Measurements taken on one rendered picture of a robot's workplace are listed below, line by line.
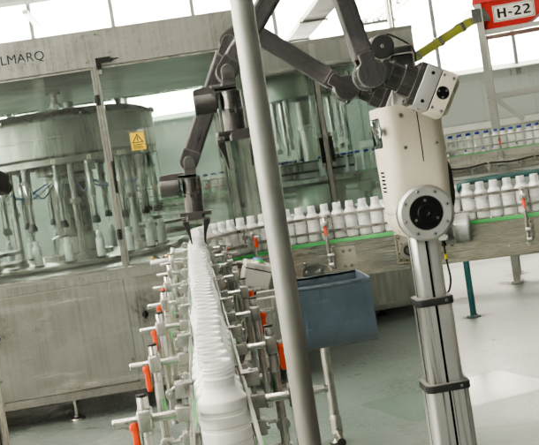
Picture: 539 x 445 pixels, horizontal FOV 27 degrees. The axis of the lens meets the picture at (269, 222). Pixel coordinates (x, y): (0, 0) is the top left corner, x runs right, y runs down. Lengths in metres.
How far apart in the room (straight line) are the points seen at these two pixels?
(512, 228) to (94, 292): 2.85
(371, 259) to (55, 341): 2.50
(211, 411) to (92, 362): 5.59
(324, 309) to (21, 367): 3.42
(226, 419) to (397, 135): 1.88
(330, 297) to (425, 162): 0.88
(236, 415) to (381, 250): 3.79
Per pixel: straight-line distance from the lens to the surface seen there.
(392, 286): 8.89
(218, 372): 1.33
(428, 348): 3.23
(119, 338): 6.87
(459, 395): 3.26
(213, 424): 1.33
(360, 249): 5.10
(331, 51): 8.80
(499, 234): 5.04
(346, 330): 3.87
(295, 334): 0.99
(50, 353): 6.93
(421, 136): 3.12
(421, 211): 3.13
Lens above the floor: 1.39
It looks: 3 degrees down
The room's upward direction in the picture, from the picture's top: 9 degrees counter-clockwise
